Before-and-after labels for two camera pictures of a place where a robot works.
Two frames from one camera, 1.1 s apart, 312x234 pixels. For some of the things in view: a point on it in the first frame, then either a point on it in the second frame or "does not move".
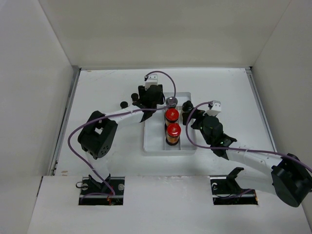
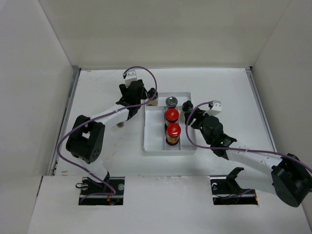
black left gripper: x=143 y=92 -> x=124 y=89
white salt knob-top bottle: x=187 y=107 does not move
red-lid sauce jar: x=172 y=115 does not move
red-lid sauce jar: x=173 y=130 does not move
